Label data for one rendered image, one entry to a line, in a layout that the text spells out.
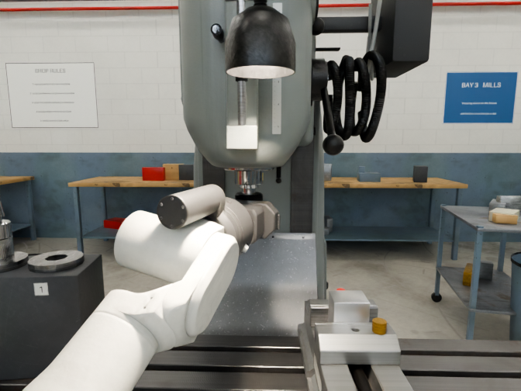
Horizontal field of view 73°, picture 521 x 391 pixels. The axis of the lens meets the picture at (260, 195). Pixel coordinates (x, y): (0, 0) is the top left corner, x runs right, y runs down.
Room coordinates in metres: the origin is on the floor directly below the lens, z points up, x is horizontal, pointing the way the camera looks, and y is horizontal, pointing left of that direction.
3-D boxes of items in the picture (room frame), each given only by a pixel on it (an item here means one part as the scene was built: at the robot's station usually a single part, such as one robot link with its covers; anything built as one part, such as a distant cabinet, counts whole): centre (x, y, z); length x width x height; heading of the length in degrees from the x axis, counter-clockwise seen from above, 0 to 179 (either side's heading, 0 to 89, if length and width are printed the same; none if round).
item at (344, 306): (0.59, -0.15, 1.05); 0.06 x 0.05 x 0.06; 89
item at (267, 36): (0.38, 0.00, 1.45); 0.07 x 0.07 x 0.06
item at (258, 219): (0.51, 0.05, 1.23); 0.13 x 0.12 x 0.10; 73
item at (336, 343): (0.53, -0.15, 1.03); 0.12 x 0.06 x 0.04; 89
